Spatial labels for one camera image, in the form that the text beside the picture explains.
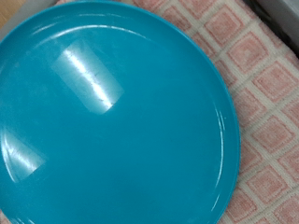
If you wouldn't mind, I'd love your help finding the pink checked dish cloth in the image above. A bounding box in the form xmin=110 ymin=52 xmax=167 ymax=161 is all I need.
xmin=55 ymin=0 xmax=299 ymax=224

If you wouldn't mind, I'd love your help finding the blue plate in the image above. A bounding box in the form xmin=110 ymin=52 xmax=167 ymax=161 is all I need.
xmin=0 ymin=0 xmax=243 ymax=224

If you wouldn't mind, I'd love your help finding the grey plastic crate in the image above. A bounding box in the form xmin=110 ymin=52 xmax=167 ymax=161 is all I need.
xmin=0 ymin=0 xmax=299 ymax=57

